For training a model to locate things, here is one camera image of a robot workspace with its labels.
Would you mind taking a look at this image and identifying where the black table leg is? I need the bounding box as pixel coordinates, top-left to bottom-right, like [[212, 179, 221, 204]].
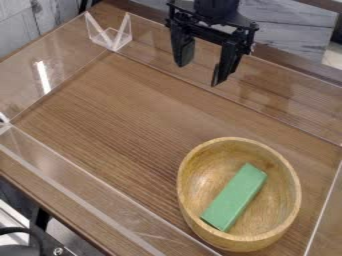
[[30, 207, 51, 256]]

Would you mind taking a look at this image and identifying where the brown wooden bowl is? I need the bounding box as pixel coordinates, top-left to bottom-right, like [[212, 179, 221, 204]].
[[177, 137, 303, 252]]

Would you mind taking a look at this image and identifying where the black cable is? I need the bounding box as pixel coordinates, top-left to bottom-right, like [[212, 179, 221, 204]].
[[0, 226, 46, 256]]

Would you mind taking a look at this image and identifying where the green rectangular block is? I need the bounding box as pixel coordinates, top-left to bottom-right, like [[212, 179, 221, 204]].
[[201, 163, 268, 232]]

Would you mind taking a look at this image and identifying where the clear acrylic corner bracket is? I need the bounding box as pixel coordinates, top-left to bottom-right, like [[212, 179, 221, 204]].
[[85, 12, 133, 52]]

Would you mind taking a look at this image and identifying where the clear acrylic tray wall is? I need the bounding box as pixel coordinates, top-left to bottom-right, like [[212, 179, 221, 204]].
[[0, 113, 221, 256]]

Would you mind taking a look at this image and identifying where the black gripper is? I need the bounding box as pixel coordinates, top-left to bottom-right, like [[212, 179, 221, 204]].
[[166, 0, 260, 87]]

